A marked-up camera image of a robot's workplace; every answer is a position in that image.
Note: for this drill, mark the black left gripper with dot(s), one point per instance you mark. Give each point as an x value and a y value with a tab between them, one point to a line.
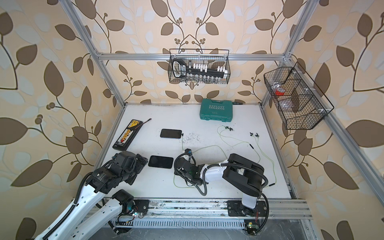
139	165

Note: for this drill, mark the blue edged black smartphone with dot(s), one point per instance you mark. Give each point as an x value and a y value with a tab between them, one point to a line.
171	134

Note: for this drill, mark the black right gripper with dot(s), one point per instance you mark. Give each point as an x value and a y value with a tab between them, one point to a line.
177	172

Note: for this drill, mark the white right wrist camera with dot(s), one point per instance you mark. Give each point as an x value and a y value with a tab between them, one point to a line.
189	153

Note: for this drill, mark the black socket holder rail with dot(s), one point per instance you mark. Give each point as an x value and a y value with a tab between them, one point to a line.
190	71

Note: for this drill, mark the black wire basket wall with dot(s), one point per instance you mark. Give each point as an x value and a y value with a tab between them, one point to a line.
305	103
200	55

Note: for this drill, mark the black wire basket back wall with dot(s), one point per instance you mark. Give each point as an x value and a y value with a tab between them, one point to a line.
200	55

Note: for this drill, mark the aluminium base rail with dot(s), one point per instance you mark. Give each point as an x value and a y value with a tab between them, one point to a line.
195	214

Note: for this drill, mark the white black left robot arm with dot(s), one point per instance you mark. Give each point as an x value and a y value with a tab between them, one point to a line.
72	223

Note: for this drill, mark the black smartphone on table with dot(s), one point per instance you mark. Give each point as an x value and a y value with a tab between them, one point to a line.
161	162

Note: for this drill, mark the black wire basket right wall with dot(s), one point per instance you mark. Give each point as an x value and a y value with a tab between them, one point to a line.
305	103

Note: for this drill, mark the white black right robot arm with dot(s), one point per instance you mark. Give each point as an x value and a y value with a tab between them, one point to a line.
243	174

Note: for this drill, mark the red item in basket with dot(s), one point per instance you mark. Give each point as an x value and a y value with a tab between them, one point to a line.
279	91

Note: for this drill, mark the green plastic tool case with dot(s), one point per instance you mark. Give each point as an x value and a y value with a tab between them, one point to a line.
216	110

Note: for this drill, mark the black yellow battery pack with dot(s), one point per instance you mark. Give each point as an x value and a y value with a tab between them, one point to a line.
128	135

